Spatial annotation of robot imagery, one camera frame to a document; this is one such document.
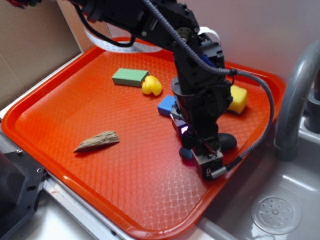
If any green rectangular block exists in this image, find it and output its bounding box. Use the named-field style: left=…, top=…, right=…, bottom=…
left=112, top=68, right=149, bottom=88

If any grey toy faucet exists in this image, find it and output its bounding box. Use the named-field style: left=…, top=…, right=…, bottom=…
left=273, top=40, right=320, bottom=161

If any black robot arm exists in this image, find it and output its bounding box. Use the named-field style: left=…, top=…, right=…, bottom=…
left=72, top=0, right=237, bottom=156

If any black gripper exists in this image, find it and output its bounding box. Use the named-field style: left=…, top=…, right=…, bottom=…
left=171, top=77, right=233, bottom=156

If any black metal bracket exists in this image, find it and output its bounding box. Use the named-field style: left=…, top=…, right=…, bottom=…
left=0, top=151, right=45, bottom=240

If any blue rectangular block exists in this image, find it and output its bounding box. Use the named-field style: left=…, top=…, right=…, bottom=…
left=157, top=95, right=175, bottom=117

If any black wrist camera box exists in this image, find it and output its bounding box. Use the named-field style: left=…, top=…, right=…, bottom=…
left=191, top=148, right=224, bottom=181

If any grey toy sink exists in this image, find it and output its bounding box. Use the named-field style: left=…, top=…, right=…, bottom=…
left=197, top=124, right=320, bottom=240

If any brown cardboard panel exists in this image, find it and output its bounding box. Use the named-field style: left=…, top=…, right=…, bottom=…
left=0, top=0, right=111, bottom=111

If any yellow rubber duck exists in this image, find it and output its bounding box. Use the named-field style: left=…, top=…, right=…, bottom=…
left=141, top=75, right=163, bottom=96

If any sink drain strainer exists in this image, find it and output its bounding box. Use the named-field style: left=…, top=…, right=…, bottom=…
left=250, top=192, right=302, bottom=235

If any brown wood piece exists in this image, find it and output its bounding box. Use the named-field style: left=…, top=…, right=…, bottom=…
left=73, top=130, right=120, bottom=154

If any grey braided cable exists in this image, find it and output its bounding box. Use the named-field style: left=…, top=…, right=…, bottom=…
left=142, top=0, right=276, bottom=180

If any yellow sponge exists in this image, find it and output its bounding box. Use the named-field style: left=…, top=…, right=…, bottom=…
left=227, top=85, right=248, bottom=115

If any red plastic tray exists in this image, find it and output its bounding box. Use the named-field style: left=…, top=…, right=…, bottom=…
left=1, top=36, right=287, bottom=240

